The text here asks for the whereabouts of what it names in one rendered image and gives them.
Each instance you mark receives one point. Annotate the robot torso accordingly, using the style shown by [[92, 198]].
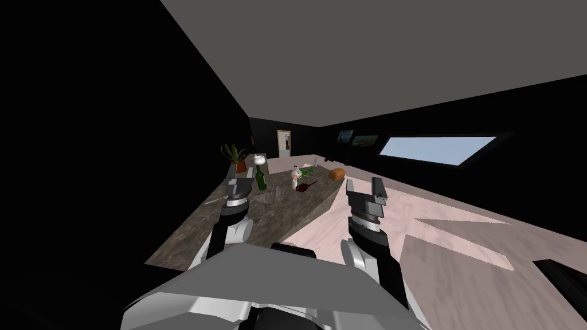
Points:
[[257, 284]]

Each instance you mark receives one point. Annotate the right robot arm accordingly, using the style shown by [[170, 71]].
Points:
[[373, 256]]

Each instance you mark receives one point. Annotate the silver knife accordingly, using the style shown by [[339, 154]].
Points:
[[214, 200]]

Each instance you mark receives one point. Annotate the green and red wall picture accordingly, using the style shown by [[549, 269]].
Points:
[[364, 140]]

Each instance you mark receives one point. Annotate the green plant in orange pot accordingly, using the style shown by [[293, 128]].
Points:
[[236, 156]]

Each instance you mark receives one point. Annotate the bright green bottle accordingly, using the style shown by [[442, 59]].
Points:
[[307, 171]]

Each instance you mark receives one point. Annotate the dark green bottle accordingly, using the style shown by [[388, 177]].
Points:
[[260, 179]]

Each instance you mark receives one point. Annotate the long sky-blue window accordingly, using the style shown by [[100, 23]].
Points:
[[435, 149]]

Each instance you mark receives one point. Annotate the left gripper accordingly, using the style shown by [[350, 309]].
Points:
[[237, 189]]

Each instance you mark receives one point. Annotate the steel sink basin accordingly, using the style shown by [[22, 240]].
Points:
[[268, 196]]

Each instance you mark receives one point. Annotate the pale wooden door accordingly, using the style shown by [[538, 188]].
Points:
[[284, 143]]

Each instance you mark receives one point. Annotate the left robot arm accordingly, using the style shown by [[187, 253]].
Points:
[[229, 229]]

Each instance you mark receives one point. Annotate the orange bread loaf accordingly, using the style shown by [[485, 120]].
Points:
[[336, 174]]

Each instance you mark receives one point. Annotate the dark red ladle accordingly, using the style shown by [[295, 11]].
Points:
[[303, 187]]

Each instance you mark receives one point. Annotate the dark blue wall picture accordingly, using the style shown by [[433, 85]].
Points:
[[345, 136]]

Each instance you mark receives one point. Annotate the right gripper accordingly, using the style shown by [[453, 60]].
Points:
[[366, 207]]

